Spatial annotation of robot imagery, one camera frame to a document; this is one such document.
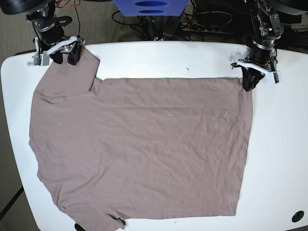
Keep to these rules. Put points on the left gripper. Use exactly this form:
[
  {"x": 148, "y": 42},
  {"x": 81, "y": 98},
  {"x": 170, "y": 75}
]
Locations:
[{"x": 260, "y": 61}]

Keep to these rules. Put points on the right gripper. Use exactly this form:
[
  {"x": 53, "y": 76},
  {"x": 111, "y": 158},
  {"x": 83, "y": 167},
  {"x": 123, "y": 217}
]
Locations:
[{"x": 50, "y": 39}]

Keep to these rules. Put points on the mauve T-shirt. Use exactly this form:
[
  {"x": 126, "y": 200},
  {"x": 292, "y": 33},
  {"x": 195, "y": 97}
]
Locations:
[{"x": 156, "y": 148}]

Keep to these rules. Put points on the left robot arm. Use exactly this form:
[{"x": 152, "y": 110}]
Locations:
[{"x": 266, "y": 19}]

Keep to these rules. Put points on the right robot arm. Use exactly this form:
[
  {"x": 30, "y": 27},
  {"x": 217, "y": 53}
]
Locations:
[{"x": 35, "y": 11}]

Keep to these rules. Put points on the black power strip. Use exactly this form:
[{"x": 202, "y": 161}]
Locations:
[{"x": 194, "y": 27}]

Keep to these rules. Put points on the black table grommet right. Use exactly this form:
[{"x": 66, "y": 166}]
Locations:
[{"x": 297, "y": 216}]

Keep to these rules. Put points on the black table grommet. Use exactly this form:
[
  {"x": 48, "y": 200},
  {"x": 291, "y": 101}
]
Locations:
[
  {"x": 78, "y": 227},
  {"x": 297, "y": 216}
]

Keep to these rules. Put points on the black table grommet left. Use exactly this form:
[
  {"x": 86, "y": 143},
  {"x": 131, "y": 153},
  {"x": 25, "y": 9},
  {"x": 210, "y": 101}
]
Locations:
[{"x": 78, "y": 227}]

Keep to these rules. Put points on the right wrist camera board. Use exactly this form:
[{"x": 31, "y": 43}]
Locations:
[{"x": 41, "y": 59}]

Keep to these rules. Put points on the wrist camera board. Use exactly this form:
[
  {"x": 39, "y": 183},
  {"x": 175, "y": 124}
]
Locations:
[
  {"x": 41, "y": 59},
  {"x": 277, "y": 77}
]

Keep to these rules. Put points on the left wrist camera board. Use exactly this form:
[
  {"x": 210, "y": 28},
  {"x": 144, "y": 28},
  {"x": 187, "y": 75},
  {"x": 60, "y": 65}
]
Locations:
[{"x": 277, "y": 77}]

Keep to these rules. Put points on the blue plastic mount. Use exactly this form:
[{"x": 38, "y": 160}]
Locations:
[{"x": 151, "y": 7}]

